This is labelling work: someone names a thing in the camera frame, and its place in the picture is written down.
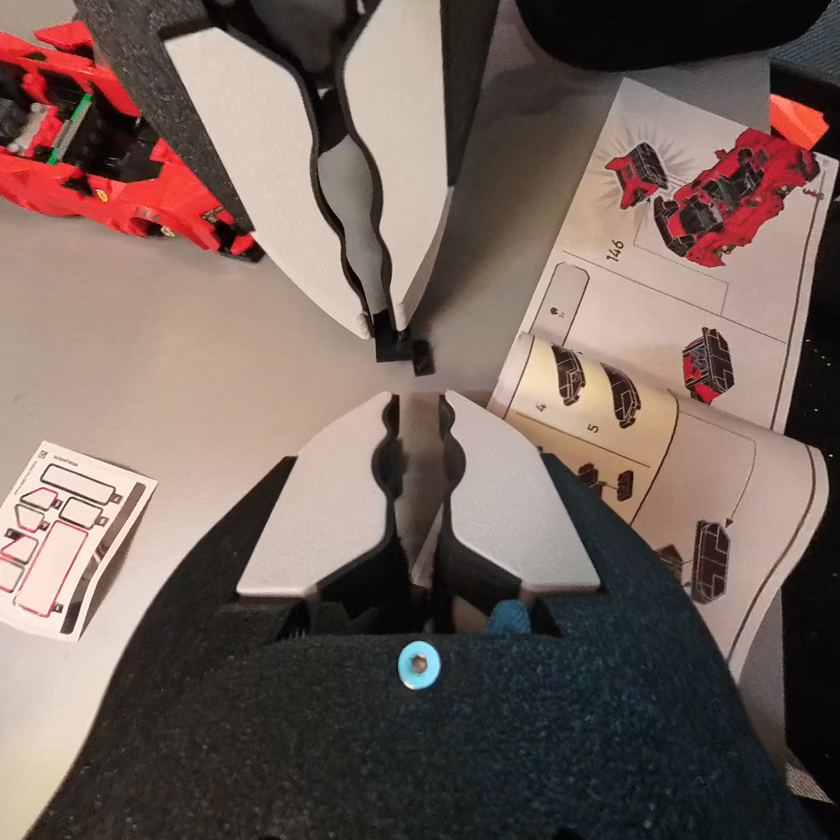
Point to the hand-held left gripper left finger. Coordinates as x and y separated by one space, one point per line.
328 518

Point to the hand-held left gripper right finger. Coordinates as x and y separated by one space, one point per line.
518 518

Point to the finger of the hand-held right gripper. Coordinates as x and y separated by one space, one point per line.
407 131
256 131

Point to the black lego slope brick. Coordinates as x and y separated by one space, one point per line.
390 344

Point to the red lego car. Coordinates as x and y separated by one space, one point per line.
177 190

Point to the lego instruction booklet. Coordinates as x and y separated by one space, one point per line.
656 308

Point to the white sticker sheet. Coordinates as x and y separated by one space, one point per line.
65 558

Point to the orange plastic block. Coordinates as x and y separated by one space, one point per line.
797 121

